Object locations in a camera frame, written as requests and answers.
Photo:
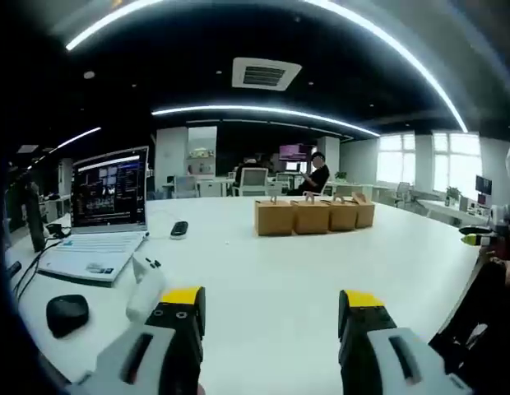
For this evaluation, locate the white ceiling light strip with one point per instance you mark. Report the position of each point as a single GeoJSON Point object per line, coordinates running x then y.
{"type": "Point", "coordinates": [76, 139]}
{"type": "Point", "coordinates": [415, 61]}
{"type": "Point", "coordinates": [111, 21]}
{"type": "Point", "coordinates": [259, 109]}

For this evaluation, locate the white mesh office chair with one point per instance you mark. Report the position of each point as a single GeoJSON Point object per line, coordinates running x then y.
{"type": "Point", "coordinates": [253, 181]}

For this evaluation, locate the person's right hand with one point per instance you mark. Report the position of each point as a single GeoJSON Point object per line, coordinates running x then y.
{"type": "Point", "coordinates": [509, 271]}

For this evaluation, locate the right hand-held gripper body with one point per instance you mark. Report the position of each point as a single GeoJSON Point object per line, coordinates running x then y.
{"type": "Point", "coordinates": [501, 218]}

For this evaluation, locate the black computer mouse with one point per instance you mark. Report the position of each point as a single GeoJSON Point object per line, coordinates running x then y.
{"type": "Point", "coordinates": [68, 314]}

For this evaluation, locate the silver laptop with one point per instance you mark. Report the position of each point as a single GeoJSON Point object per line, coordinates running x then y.
{"type": "Point", "coordinates": [109, 193]}

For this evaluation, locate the person's black coat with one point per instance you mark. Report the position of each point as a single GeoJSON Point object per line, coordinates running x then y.
{"type": "Point", "coordinates": [485, 296]}

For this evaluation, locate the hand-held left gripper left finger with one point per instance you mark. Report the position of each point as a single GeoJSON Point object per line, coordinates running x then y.
{"type": "Point", "coordinates": [172, 329]}

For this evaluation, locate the person's left hand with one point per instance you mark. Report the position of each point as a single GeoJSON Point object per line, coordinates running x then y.
{"type": "Point", "coordinates": [200, 388]}

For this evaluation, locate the white display shelf unit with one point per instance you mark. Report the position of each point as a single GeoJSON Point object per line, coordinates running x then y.
{"type": "Point", "coordinates": [201, 152]}

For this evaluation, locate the pink monitor screen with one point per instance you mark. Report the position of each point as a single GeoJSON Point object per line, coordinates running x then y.
{"type": "Point", "coordinates": [295, 152]}

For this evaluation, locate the bright window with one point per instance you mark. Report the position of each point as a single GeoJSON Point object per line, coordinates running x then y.
{"type": "Point", "coordinates": [456, 162]}
{"type": "Point", "coordinates": [397, 160]}

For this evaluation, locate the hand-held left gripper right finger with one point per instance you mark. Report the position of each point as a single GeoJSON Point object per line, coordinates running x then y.
{"type": "Point", "coordinates": [362, 329]}

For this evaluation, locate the potted green plant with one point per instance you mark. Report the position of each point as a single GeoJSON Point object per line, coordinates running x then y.
{"type": "Point", "coordinates": [340, 176]}
{"type": "Point", "coordinates": [453, 194]}

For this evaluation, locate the ceiling air vent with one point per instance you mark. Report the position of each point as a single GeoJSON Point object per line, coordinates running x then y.
{"type": "Point", "coordinates": [265, 74]}

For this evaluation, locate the brown paper box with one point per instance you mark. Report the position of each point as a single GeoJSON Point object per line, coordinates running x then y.
{"type": "Point", "coordinates": [275, 220]}
{"type": "Point", "coordinates": [365, 212]}
{"type": "Point", "coordinates": [312, 218]}
{"type": "Point", "coordinates": [342, 215]}

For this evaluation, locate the dark tall bottle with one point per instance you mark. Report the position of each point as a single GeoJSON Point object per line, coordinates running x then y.
{"type": "Point", "coordinates": [35, 218]}

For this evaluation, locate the black oval remote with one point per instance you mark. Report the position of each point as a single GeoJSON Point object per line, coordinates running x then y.
{"type": "Point", "coordinates": [179, 229]}

